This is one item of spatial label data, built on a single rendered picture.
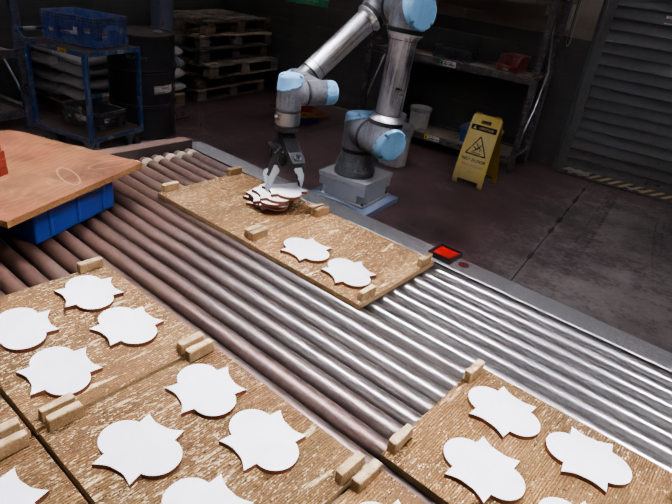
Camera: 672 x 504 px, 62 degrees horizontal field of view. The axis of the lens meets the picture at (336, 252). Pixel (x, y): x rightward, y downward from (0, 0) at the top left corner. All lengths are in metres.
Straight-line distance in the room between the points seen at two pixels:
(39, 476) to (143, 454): 0.15
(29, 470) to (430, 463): 0.63
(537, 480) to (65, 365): 0.86
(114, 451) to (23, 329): 0.39
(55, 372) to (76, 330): 0.14
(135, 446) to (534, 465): 0.67
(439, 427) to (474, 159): 4.16
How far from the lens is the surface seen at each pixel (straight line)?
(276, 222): 1.70
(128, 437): 1.00
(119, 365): 1.15
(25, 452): 1.03
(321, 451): 0.99
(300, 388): 1.12
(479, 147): 5.09
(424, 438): 1.05
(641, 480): 1.17
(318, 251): 1.53
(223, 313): 1.31
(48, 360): 1.18
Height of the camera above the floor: 1.67
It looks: 28 degrees down
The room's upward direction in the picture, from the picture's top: 8 degrees clockwise
